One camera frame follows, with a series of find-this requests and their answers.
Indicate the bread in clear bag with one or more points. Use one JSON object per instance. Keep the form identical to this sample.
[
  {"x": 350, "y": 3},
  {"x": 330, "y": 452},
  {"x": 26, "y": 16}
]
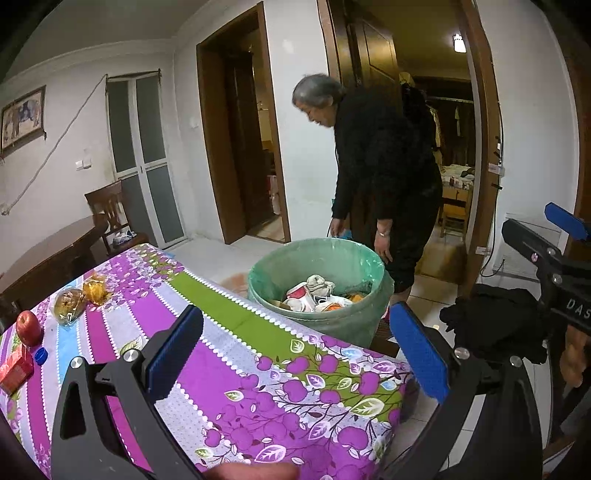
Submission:
[{"x": 69, "y": 304}]

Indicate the black cloth heap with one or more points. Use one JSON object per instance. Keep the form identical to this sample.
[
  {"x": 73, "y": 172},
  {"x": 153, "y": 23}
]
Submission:
[{"x": 494, "y": 323}]

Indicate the dark wooden dining table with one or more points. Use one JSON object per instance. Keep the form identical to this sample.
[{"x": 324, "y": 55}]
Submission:
[{"x": 41, "y": 263}]

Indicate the green lined bin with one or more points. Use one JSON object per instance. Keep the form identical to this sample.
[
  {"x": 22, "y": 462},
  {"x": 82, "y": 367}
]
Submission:
[{"x": 295, "y": 258}]

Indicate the red carton box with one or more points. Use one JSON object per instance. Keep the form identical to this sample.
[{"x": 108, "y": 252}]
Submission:
[{"x": 16, "y": 369}]

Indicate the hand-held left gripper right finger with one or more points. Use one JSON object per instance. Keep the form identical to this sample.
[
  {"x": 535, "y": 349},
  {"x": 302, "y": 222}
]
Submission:
[{"x": 418, "y": 350}]

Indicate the white framed glass door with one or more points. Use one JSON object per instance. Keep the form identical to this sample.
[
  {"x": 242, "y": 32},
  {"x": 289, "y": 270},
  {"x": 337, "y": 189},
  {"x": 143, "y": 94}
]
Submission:
[{"x": 152, "y": 129}]

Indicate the gold wrapper bag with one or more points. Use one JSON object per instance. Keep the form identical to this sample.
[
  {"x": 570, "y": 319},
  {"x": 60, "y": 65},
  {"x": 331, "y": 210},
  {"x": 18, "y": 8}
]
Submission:
[{"x": 96, "y": 290}]

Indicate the orange white packet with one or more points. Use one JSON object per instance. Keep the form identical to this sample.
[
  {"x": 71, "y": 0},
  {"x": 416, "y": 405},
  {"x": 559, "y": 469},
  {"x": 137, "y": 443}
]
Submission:
[{"x": 334, "y": 302}]

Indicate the white wall switch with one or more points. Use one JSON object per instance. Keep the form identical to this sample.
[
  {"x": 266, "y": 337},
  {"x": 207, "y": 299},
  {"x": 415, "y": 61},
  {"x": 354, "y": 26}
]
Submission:
[{"x": 83, "y": 163}]

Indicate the red white wall label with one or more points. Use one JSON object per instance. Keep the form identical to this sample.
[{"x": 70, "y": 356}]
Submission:
[{"x": 495, "y": 169}]

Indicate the purple green floral tablecloth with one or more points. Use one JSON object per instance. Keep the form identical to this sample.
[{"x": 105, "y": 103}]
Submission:
[{"x": 231, "y": 350}]

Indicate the brown wooden door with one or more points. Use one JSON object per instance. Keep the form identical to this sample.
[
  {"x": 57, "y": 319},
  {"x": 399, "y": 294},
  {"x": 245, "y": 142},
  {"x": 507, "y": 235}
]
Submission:
[{"x": 212, "y": 138}]

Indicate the white red box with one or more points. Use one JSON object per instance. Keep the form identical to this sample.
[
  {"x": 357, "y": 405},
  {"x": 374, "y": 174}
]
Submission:
[{"x": 298, "y": 290}]

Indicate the dark wooden chair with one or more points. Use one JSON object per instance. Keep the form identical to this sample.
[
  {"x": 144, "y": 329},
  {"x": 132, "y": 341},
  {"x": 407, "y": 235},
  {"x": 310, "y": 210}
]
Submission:
[{"x": 104, "y": 201}]

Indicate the framed wall picture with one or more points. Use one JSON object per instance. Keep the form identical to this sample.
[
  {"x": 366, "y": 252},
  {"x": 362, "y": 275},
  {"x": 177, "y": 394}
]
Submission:
[{"x": 23, "y": 120}]

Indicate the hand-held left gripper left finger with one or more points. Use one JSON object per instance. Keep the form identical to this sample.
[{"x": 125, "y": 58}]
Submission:
[{"x": 178, "y": 350}]

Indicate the blue white packet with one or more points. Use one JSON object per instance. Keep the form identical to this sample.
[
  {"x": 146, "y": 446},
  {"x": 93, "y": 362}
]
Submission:
[{"x": 123, "y": 240}]

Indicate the person's right hand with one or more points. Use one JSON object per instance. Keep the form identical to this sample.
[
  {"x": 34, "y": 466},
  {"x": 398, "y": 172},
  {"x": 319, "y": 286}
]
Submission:
[{"x": 572, "y": 360}]

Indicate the red apple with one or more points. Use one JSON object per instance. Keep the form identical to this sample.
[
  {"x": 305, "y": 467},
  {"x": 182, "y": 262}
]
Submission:
[{"x": 29, "y": 328}]

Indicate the person's left hand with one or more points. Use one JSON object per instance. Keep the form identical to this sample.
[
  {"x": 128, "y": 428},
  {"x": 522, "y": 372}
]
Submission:
[{"x": 254, "y": 471}]

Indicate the beige stuffed toy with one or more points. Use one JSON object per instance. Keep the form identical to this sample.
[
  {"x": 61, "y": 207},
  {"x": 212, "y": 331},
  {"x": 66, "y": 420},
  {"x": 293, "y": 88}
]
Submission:
[{"x": 319, "y": 284}]

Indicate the blue bottle cap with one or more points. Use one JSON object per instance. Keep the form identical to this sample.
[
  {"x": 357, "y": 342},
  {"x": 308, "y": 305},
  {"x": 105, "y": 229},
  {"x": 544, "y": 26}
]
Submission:
[{"x": 41, "y": 357}]

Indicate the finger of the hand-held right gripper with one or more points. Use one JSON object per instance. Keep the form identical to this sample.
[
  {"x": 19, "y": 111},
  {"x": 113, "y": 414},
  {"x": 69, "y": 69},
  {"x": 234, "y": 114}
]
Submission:
[
  {"x": 565, "y": 221},
  {"x": 526, "y": 237}
]

